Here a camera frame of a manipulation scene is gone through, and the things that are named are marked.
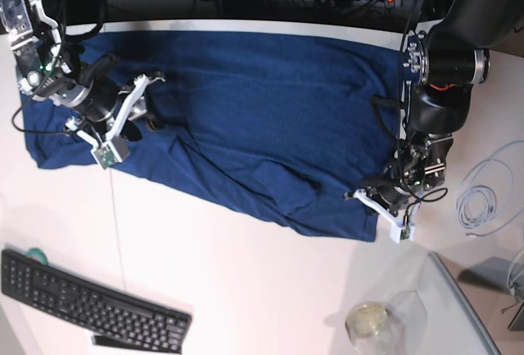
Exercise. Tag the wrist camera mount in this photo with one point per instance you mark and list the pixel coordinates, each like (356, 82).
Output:
(108, 148)
(401, 227)

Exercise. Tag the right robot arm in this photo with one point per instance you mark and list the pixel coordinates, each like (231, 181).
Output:
(49, 67)

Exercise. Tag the green tape roll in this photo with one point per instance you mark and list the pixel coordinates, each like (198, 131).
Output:
(37, 255)

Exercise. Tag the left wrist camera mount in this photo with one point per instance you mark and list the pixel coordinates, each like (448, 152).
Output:
(401, 227)

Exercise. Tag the black computer keyboard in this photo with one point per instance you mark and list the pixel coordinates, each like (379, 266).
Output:
(87, 304)

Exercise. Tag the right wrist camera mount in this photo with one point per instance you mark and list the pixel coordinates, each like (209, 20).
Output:
(108, 148)

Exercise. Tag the dark blue t-shirt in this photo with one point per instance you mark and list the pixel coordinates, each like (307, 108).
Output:
(275, 126)

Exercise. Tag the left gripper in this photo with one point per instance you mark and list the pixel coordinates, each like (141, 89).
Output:
(391, 198)

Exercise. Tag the clear tape roll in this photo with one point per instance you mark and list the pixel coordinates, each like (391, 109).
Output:
(366, 320)

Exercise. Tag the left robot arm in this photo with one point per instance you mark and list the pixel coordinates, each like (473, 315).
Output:
(441, 67)

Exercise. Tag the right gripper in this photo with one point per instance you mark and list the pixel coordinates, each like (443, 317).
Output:
(97, 101)

